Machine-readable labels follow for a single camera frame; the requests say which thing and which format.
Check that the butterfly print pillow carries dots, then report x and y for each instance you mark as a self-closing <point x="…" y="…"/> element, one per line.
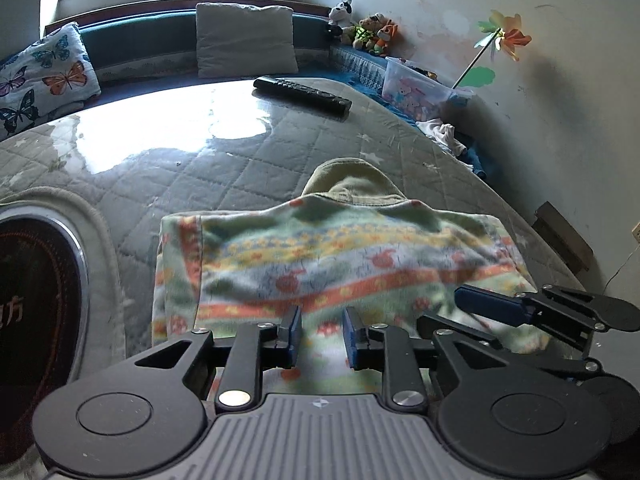
<point x="45" y="80"/>

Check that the orange plush toy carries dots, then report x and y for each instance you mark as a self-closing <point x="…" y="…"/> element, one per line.
<point x="387" y="35"/>

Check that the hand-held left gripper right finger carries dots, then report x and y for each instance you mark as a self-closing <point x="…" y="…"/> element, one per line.
<point x="352" y="337"/>

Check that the brown wooden board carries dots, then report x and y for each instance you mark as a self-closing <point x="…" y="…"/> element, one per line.
<point x="560" y="235"/>

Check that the white cloth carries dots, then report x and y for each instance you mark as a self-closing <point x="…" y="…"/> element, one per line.
<point x="442" y="135"/>

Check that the plain grey pillow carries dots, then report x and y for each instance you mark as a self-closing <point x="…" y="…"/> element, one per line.
<point x="245" y="40"/>

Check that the black and white cow plush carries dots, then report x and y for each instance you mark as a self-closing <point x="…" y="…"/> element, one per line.
<point x="342" y="12"/>

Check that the round black cooktop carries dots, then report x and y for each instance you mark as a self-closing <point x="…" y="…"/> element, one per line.
<point x="35" y="285"/>

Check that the pastel patterned fleece jacket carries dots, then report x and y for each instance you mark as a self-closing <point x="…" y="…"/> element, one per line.
<point x="325" y="255"/>

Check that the white wall socket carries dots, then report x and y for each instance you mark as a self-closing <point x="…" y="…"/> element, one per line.
<point x="636" y="235"/>

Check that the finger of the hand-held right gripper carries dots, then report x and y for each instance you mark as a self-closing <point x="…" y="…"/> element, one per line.
<point x="492" y="305"/>
<point x="465" y="332"/>

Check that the black remote control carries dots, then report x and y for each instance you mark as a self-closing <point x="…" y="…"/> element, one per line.
<point x="300" y="92"/>

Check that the bear plush in green vest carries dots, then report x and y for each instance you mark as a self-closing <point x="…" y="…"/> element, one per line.
<point x="367" y="32"/>

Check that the colourful paper pinwheel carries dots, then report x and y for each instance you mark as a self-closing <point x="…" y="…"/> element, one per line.
<point x="505" y="35"/>

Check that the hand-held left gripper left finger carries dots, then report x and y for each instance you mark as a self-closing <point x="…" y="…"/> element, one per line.
<point x="292" y="332"/>

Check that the grey quilted star table cover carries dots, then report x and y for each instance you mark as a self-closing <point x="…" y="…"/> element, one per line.
<point x="225" y="160"/>

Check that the clear plastic storage box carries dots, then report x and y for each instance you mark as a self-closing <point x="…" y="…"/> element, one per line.
<point x="420" y="92"/>

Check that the blue bench sofa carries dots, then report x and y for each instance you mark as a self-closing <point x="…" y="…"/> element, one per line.
<point x="140" y="45"/>

